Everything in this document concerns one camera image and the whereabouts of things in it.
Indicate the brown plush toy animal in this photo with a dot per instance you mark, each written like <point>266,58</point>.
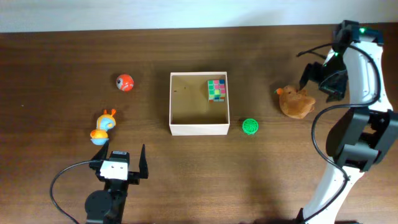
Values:
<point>295,103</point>

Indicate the blue orange snail toy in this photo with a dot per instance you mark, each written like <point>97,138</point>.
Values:
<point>104,123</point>

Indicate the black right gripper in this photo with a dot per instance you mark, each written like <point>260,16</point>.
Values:
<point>336,92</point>

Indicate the green lattice ball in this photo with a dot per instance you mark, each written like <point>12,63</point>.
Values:
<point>250,126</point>

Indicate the beige open cardboard box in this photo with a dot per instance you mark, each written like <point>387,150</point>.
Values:
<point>190,112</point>

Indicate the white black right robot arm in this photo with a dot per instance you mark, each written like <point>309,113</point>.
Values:
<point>363,136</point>

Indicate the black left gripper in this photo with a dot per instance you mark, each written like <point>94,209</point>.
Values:
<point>134,178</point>

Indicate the red grey toy ball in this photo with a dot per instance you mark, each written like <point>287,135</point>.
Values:
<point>125,82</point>

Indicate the colourful puzzle cube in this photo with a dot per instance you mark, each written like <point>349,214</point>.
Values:
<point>216,90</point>

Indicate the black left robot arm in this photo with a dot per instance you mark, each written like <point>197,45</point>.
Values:
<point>107,205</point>

